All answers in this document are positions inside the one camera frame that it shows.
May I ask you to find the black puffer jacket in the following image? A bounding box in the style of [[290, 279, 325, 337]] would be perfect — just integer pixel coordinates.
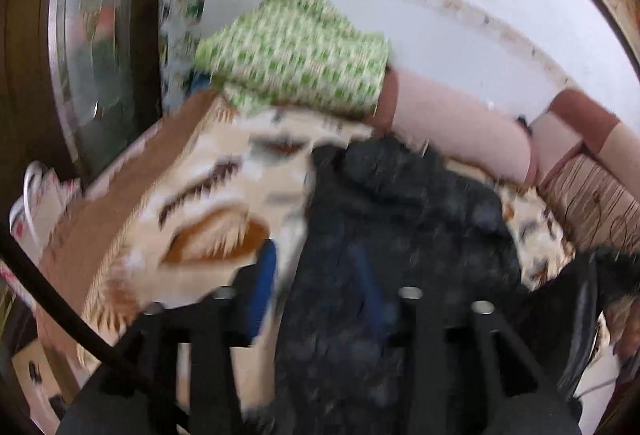
[[240, 134, 640, 435]]

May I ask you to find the leaf-patterned beige blanket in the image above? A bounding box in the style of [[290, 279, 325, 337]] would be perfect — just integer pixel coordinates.
[[34, 86, 576, 421]]

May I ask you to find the pink bolster cushion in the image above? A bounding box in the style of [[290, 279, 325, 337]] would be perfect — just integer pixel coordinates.
[[371, 68, 538, 187]]

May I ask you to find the white paper bag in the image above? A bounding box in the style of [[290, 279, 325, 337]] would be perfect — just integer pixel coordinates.
[[9, 161, 81, 265]]

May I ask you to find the striped brown cushion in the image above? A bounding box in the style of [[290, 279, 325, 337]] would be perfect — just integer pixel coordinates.
[[539, 155, 639, 253]]

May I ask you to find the green checkered pillow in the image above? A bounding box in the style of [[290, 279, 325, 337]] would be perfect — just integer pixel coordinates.
[[194, 0, 390, 118]]

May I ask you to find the glass panel door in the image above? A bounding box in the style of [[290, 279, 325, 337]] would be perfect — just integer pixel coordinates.
[[48, 0, 138, 182]]

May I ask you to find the floral patterned bag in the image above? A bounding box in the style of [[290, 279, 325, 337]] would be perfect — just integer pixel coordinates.
[[158, 0, 205, 114]]

